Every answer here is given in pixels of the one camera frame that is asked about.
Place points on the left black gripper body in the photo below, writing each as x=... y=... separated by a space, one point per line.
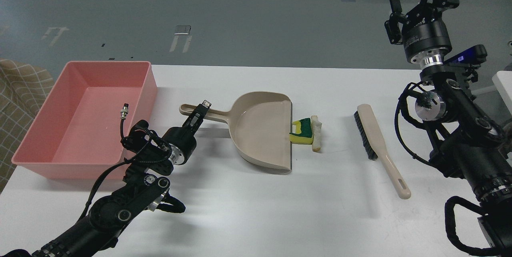
x=182 y=142

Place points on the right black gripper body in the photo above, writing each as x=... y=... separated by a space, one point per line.
x=425 y=35

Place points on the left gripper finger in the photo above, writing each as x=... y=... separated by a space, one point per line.
x=189 y=123
x=200 y=113

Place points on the beige plastic dustpan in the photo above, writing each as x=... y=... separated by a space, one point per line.
x=258 y=123

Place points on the yellow green sponge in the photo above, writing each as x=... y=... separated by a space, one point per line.
x=301 y=133

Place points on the beige hand brush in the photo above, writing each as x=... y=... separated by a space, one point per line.
x=375 y=146

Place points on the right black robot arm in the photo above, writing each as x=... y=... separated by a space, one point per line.
x=466 y=141

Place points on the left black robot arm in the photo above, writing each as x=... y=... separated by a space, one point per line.
x=146 y=187

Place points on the pink plastic bin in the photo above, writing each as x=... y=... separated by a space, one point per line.
x=76 y=133

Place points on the white table at right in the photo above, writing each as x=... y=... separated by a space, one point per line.
x=502 y=80

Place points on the beige checkered cloth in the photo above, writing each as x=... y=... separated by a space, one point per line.
x=23 y=90

